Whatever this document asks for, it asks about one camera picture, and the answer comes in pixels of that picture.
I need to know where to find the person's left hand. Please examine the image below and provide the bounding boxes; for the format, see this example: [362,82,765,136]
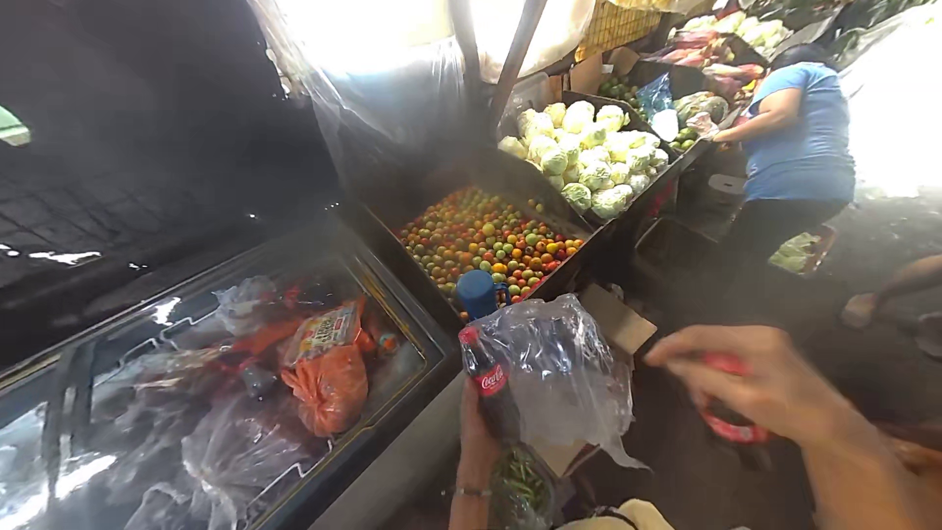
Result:
[460,374,506,493]

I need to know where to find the person's right hand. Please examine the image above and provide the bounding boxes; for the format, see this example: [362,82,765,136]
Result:
[646,324,847,450]

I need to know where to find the dark bottle with red label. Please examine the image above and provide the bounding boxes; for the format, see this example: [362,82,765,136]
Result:
[458,325,522,447]

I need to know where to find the clear plastic bag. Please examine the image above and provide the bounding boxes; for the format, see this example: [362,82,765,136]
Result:
[468,293,652,472]

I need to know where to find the person's left forearm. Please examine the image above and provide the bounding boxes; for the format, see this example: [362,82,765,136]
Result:
[449,486,493,530]

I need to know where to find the person's right forearm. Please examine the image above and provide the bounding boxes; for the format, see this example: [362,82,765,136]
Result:
[801,403,942,530]

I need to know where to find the glass-topped chest freezer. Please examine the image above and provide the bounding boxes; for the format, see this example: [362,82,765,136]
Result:
[0,210,459,530]

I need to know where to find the brown cardboard piece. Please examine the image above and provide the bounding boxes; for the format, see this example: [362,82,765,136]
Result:
[578,283,658,356]

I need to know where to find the bag of green chilies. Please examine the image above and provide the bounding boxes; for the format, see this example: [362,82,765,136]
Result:
[489,442,556,530]

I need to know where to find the blue plastic mug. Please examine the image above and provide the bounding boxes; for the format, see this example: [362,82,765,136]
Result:
[455,269,512,322]

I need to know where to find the dark tomato crate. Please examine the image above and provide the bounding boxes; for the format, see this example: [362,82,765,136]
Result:
[353,147,612,332]

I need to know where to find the orange plastic bag bundle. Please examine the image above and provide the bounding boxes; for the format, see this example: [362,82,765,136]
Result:
[280,296,376,438]

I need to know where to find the container with green vegetables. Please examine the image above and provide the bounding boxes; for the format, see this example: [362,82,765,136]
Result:
[769,224,837,275]

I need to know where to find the food packet with printed label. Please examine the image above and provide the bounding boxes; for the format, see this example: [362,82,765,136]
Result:
[293,305,360,365]

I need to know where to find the pile of tomatoes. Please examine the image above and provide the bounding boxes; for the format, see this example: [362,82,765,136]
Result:
[397,187,586,322]

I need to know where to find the dark cabbage crate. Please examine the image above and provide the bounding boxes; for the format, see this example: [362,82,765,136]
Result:
[495,88,711,229]

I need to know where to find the person's body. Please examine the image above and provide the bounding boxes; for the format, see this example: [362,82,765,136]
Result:
[555,498,676,530]

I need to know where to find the pile of cabbages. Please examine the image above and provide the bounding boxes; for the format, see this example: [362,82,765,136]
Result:
[497,101,671,221]

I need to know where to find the large translucent plastic bag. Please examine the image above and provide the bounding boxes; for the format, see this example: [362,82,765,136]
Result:
[181,394,325,527]

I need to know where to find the blue plastic bag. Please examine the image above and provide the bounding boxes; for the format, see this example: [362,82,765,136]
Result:
[636,72,680,143]

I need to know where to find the pile of reddish vegetables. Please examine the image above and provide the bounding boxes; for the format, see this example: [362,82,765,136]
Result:
[648,29,766,97]

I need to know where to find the hanging clear plastic sheet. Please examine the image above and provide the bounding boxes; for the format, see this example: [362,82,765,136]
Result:
[249,0,490,203]

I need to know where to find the pile of pale vegetables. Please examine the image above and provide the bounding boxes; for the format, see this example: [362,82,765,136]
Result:
[680,10,794,58]

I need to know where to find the yellow woven basket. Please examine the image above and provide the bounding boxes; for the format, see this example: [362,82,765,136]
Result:
[574,0,663,63]

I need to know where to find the grey pole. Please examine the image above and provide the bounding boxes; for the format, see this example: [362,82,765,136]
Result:
[448,0,484,111]
[487,0,549,133]

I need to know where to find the black sheet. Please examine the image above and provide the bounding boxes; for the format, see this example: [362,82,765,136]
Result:
[0,0,341,372]

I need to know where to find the white wire basket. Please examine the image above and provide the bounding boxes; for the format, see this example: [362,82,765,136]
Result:
[118,315,336,522]

